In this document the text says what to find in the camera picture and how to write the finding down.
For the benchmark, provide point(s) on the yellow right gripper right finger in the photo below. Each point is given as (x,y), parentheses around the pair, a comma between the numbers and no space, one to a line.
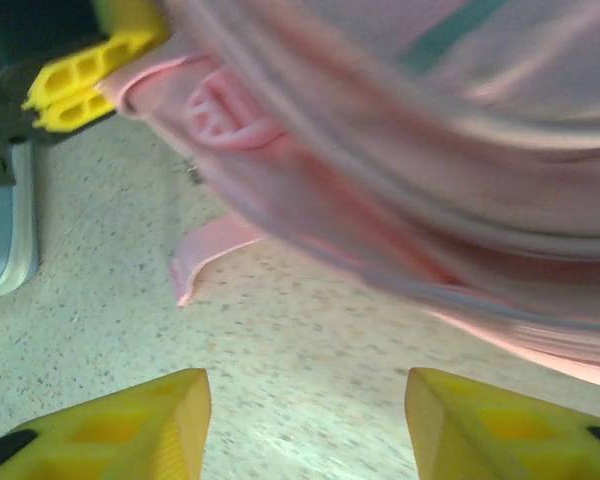
(505,440)

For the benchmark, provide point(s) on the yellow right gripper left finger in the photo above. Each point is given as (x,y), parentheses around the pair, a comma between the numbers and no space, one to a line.
(130,435)

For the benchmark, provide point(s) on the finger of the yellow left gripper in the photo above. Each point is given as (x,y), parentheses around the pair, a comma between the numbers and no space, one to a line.
(75,112)
(130,30)

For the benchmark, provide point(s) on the grey cup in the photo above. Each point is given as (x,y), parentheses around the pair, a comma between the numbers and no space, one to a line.
(0,225)

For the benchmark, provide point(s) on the pink student backpack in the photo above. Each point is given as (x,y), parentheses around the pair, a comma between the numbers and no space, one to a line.
(380,150)

